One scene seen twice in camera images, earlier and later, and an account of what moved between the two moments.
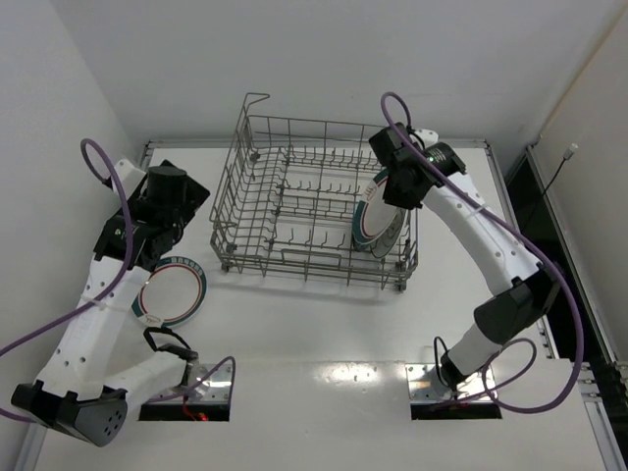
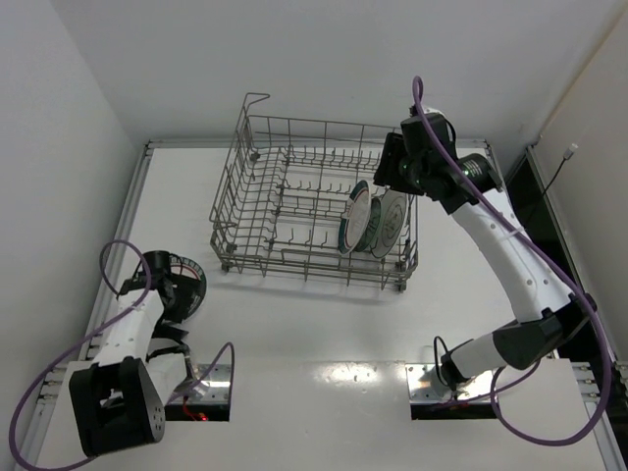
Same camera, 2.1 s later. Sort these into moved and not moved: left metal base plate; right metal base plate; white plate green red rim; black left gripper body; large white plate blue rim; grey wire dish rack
Moved: black left gripper body; white plate green red rim
Not moved: right metal base plate; left metal base plate; large white plate blue rim; grey wire dish rack
